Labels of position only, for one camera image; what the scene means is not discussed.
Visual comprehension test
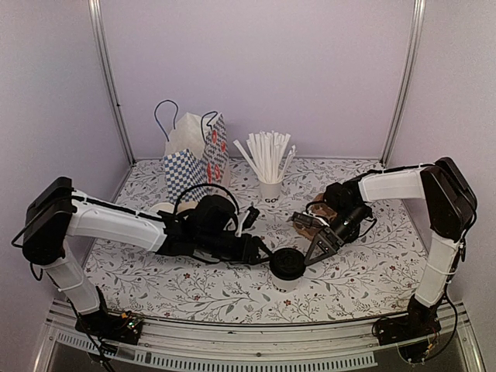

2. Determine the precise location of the left aluminium frame post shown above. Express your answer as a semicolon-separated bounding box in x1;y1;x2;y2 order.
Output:
88;0;136;166

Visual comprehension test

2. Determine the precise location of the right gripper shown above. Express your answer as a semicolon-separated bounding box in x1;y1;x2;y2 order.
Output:
303;205;368;267

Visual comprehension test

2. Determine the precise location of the stack of white paper cups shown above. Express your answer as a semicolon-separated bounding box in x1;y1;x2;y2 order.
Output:
149;201;198;214

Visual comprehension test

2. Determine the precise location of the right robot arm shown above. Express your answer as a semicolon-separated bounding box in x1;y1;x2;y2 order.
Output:
302;157;477;338

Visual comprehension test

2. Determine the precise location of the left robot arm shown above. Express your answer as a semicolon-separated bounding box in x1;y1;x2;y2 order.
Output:
11;177;272;336

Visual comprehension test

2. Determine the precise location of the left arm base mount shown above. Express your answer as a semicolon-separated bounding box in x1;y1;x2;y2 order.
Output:
75;288;143;345

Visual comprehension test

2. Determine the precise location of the white paper coffee cup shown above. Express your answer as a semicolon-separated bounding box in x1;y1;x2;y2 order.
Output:
271;275;301;293

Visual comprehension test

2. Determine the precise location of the white cup holding straws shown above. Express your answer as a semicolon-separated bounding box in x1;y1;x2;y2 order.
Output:
259;181;282;205

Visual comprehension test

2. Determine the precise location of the brown cardboard cup carrier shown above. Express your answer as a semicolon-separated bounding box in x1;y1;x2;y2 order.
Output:
292;193;337;240

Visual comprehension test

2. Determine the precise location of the front aluminium rail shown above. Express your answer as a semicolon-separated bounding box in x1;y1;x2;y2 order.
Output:
35;301;489;371

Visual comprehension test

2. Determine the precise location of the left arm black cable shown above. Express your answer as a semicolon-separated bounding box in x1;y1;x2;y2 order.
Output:
172;182;239;218

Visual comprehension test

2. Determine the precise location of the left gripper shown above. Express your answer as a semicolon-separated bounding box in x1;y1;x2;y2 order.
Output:
197;232;274;267

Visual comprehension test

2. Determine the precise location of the floral table mat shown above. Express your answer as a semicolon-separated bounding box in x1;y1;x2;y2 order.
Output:
84;158;427;323

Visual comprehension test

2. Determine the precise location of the bundle of white wrapped straws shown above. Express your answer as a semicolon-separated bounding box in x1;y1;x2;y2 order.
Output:
233;131;297;184

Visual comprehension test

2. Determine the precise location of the aluminium frame post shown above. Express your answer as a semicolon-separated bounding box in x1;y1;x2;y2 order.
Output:
88;0;136;166
381;0;426;166

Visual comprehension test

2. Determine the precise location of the checkered paper takeout bag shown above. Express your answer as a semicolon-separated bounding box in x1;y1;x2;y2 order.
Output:
153;99;230;204

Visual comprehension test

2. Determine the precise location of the black plastic cup lid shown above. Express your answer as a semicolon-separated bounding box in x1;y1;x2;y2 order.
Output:
269;248;306;281

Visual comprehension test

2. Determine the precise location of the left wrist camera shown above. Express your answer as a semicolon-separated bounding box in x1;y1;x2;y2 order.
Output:
235;206;260;237

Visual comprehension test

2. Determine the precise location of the stack of black lids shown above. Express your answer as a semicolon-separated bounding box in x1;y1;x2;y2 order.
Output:
348;216;373;243

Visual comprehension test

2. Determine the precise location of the right aluminium frame post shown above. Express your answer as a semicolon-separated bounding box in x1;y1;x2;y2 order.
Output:
381;0;426;166

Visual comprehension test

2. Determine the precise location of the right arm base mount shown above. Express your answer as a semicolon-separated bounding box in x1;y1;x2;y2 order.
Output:
371;298;441;363

